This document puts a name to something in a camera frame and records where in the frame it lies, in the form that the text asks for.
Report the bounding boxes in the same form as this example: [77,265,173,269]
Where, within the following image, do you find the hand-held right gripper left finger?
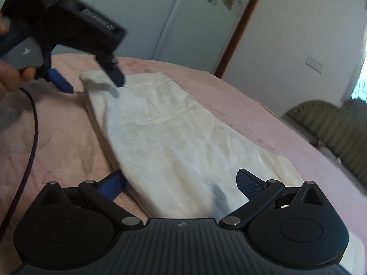
[39,168,144,230]

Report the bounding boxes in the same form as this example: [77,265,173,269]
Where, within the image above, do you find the grey patterned pillow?
[316,138,342,164]

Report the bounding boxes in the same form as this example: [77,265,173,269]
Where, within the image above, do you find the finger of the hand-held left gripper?
[95,54,126,88]
[37,66,74,94]

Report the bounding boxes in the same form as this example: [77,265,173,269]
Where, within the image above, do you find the brown wooden door frame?
[214,0,269,78]

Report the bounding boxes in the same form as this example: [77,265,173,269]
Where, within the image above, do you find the pink bed blanket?
[0,54,367,272]

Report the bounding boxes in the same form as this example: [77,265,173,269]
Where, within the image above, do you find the frosted glass wardrobe door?
[53,0,260,71]

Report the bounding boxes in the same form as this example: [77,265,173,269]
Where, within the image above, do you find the white wall switch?
[305,54,323,74]

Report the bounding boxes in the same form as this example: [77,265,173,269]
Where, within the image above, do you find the cream fleece pants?
[79,70,305,220]

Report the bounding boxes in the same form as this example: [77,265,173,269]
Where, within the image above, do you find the person's left hand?
[0,11,36,101]

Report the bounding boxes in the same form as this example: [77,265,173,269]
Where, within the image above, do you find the bright window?
[350,38,367,104]

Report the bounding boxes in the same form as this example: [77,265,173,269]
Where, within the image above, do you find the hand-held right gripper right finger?
[219,168,328,230]

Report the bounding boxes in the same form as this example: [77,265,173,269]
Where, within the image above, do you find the black cable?
[0,87,39,237]

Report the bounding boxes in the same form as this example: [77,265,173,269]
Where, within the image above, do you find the green padded headboard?
[282,100,367,183]

